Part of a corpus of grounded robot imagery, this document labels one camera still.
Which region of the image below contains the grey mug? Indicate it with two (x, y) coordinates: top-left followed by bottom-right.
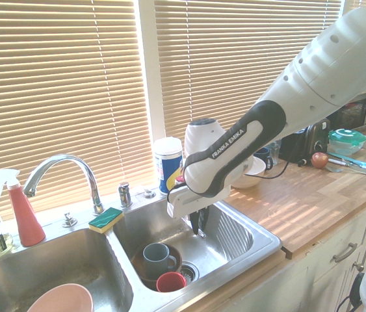
(142, 242), (178, 278)

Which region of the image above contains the wide tan window blind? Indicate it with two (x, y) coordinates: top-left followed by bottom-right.
(153, 0), (345, 141)

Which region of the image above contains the red apple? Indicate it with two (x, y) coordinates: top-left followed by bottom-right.
(310, 151), (330, 169)

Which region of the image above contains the dark blue mug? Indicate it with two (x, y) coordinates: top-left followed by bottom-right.
(254, 147), (274, 172)

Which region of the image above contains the chrome faucet handle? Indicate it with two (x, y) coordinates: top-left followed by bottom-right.
(118, 181), (134, 209)

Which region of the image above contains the pink plastic bowl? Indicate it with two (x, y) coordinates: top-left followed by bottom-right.
(26, 283), (94, 312)

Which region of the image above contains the stainless steel double sink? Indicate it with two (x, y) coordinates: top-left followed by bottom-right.
(0, 191), (283, 312)

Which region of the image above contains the green yellow sponge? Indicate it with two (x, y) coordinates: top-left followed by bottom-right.
(88, 207), (125, 235)

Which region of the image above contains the chrome sink sprayer knob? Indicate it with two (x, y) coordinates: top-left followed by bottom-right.
(62, 211), (79, 228)

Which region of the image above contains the Lysol wipes canister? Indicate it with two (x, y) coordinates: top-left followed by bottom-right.
(153, 136), (184, 196)

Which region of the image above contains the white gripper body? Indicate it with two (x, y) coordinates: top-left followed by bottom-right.
(166, 185), (231, 220)

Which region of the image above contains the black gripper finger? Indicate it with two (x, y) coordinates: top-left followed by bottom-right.
(190, 211), (203, 236)
(201, 207), (211, 230)

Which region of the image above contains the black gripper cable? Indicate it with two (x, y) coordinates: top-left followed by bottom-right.
(167, 158), (291, 203)

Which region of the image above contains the chrome kitchen faucet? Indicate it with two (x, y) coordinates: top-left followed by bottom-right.
(23, 154), (106, 216)

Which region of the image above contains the red plastic cup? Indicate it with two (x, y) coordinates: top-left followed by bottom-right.
(155, 272), (188, 294)

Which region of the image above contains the large cream bowl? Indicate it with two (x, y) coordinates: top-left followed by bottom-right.
(231, 155), (267, 190)

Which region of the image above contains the black microwave oven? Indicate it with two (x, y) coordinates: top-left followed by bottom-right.
(331, 87), (366, 131)

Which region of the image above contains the metal sink drain strainer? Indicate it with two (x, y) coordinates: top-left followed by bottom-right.
(179, 261), (201, 284)

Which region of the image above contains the teal handled knife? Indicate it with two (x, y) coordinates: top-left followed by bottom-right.
(326, 150), (366, 176)

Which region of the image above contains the brown wooden bowl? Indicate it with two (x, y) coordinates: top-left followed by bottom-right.
(131, 244), (184, 283)

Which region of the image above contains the green lidded food container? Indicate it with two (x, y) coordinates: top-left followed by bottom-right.
(328, 127), (366, 157)

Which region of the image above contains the red spray bottle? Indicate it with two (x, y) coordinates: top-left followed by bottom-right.
(0, 169), (47, 248)

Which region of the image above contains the black toaster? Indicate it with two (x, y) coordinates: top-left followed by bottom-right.
(278, 118), (332, 165)

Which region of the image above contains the metal drawer handle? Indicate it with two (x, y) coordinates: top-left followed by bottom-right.
(332, 241), (359, 264)

